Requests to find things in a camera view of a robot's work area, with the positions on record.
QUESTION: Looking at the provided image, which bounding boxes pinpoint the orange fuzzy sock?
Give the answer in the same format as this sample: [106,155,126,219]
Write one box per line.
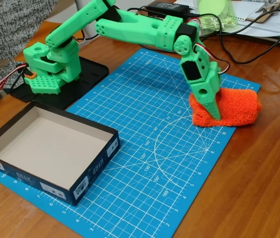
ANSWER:
[188,88,262,127]

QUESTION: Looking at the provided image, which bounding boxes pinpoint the green clear plastic container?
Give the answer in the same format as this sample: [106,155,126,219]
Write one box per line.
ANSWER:
[193,0,239,37]

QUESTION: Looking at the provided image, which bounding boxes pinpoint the white paper sheets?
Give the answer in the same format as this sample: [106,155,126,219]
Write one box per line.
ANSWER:
[174,0,280,45]

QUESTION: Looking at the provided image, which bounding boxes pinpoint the brown clipboard with metal clip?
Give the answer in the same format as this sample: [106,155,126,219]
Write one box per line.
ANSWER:
[245,0,280,23]

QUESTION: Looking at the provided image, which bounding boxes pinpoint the blue cutting mat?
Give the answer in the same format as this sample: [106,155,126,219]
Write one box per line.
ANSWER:
[0,48,261,238]

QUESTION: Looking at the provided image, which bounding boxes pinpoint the black power adapter with label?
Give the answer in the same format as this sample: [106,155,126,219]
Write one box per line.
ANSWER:
[146,1,191,17]

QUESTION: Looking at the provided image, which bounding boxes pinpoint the dark blue cardboard box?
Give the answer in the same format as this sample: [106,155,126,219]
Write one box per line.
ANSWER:
[0,100,120,207]

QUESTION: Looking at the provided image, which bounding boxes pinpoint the grey speckled knit fabric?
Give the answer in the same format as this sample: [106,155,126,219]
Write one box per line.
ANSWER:
[0,0,58,86]

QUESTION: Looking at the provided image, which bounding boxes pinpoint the black curved power cable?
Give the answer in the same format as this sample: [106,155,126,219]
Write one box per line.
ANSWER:
[219,23,280,64]

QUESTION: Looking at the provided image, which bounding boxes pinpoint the black cable over papers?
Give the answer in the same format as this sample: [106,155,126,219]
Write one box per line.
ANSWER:
[184,8,280,38]

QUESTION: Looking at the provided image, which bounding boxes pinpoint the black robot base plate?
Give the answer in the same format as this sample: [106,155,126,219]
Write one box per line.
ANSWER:
[10,56,110,111]

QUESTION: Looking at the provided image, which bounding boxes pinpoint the red and black wires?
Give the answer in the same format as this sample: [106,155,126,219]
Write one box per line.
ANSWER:
[0,63,29,91]

